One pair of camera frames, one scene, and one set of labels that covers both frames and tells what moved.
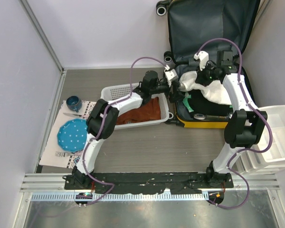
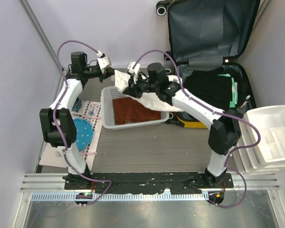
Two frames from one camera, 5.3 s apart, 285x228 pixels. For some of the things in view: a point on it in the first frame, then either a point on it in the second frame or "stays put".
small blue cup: [74, 102] stays put
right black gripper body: [207, 76] to [138, 87]
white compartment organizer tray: [276, 144] stays put
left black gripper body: [171, 95] to [103, 75]
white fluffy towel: [215, 90] to [150, 99]
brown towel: [150, 110] stays put
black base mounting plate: [150, 183] stays put
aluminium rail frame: [50, 187] stays put
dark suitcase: [207, 39] stays put
